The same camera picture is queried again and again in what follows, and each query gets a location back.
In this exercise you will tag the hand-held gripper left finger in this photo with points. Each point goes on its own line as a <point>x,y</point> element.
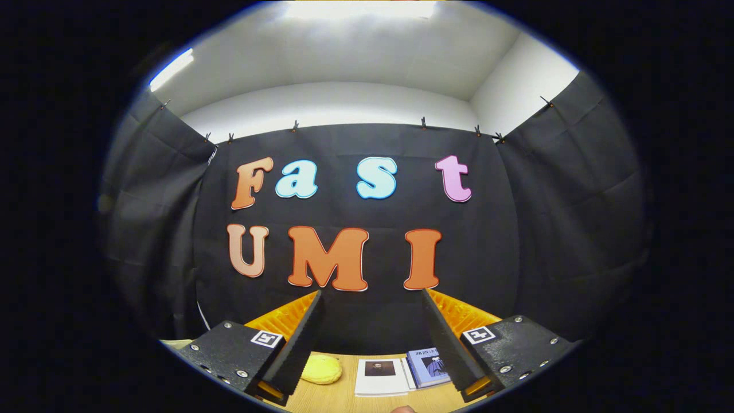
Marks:
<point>298,344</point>

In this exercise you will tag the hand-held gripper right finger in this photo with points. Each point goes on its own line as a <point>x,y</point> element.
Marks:
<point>444,344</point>

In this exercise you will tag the blue book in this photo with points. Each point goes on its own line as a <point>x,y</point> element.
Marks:
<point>427,367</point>

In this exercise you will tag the yellow bumpy bread toy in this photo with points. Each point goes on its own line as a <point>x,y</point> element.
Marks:
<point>322,370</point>

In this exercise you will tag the white book with dark photo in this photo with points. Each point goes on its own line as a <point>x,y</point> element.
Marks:
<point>381,386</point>

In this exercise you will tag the black backdrop cloth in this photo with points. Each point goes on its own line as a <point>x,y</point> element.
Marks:
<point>516,229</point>

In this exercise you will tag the row of small black clips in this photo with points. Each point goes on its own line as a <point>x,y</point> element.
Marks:
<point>295,125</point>

